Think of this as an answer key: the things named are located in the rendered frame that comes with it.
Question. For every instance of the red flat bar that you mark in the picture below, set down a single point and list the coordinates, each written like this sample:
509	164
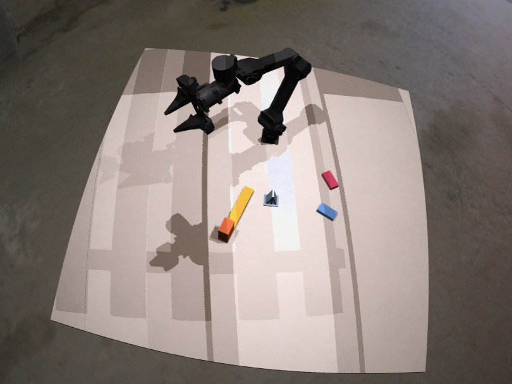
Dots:
330	180

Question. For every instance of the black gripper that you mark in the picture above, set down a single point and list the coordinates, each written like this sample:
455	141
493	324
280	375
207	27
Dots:
202	100

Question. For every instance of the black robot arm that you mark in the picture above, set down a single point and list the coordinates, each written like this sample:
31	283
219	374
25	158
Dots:
250	70

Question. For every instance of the blue rectangular block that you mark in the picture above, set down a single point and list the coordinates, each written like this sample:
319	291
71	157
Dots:
327	211

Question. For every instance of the orange long bar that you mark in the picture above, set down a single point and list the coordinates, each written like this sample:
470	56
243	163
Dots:
227	227

